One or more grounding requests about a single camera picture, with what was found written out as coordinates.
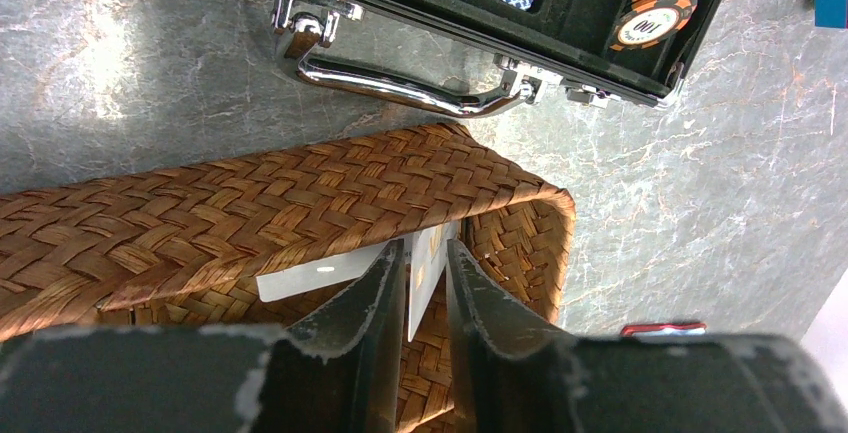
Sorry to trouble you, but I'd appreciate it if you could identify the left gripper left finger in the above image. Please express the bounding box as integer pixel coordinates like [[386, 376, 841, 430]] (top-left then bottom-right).
[[1, 240, 405, 432]]

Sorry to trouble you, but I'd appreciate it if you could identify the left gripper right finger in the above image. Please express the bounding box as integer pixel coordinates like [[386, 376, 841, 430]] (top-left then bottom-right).
[[446, 240, 847, 432]]

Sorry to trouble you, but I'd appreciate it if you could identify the white VIP card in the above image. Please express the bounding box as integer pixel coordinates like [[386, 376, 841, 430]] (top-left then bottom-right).
[[405, 221, 459, 342]]

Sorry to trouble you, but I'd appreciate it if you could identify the red leather card holder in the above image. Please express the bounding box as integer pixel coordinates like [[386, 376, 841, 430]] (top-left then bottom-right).
[[620, 322, 707, 337]]

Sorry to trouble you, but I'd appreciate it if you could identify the grey card in basket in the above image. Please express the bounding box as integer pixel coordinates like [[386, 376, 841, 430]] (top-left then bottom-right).
[[256, 237, 406, 303]]

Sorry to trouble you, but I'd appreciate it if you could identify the brown woven divided basket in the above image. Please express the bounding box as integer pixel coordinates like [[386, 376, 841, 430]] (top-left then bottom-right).
[[0, 122, 578, 433]]

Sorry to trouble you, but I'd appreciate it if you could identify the black poker chip case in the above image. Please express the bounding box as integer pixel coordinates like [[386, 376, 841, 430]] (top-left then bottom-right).
[[271, 0, 722, 119]]

